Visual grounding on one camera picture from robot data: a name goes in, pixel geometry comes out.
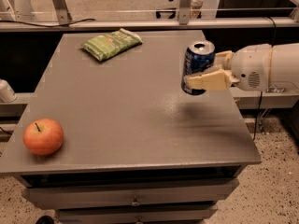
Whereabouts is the upper grey drawer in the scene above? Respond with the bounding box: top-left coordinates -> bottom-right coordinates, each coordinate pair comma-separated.
22,178 -> 239,210

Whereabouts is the lower grey drawer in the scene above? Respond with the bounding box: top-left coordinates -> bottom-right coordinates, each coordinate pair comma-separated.
57,204 -> 217,224

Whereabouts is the black cable on rail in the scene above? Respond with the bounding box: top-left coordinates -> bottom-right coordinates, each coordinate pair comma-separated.
0,17 -> 97,28

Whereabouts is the black cable at right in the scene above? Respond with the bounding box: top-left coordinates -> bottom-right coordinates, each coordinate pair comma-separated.
251,91 -> 264,142

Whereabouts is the metal frame rail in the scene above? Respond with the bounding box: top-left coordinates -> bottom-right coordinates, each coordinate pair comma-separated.
0,17 -> 299,32

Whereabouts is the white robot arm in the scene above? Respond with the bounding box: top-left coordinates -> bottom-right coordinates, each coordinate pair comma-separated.
183,43 -> 299,92

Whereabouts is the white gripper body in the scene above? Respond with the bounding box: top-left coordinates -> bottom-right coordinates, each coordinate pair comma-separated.
231,44 -> 272,91

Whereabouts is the red apple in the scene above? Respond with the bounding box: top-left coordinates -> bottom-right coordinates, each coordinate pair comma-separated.
22,119 -> 64,156

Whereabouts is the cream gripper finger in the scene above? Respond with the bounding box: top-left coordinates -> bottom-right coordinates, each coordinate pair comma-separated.
214,50 -> 234,70
183,69 -> 232,91

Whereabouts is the blue pepsi can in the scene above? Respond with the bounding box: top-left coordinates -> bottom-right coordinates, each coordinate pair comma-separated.
181,40 -> 215,95

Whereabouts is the green jalapeno chip bag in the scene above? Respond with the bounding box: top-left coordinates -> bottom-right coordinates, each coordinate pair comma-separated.
81,28 -> 143,62

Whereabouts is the grey drawer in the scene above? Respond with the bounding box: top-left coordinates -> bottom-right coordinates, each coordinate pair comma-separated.
57,204 -> 217,224
22,178 -> 239,210

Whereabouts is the grey drawer cabinet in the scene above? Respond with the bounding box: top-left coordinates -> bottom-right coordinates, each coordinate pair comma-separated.
0,30 -> 263,224

